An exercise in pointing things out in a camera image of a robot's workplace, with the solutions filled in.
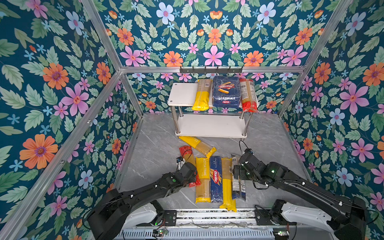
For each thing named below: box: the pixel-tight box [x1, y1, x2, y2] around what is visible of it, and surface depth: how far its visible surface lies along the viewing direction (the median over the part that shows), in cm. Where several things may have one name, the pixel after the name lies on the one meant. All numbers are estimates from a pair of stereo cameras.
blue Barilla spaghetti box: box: [210, 156, 224, 203], surface depth 84 cm
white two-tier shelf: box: [167, 82, 259, 138], surface depth 86 cm
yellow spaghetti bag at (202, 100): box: [192, 79, 213, 111], surface depth 79 cm
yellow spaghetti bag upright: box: [195, 157, 211, 204], surface depth 86 cm
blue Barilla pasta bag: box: [212, 75, 241, 108], surface depth 76 cm
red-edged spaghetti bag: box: [239, 78, 259, 113], surface depth 78 cm
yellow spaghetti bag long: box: [219, 157, 237, 212], surface depth 82 cm
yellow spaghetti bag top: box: [178, 136, 217, 158], surface depth 100 cm
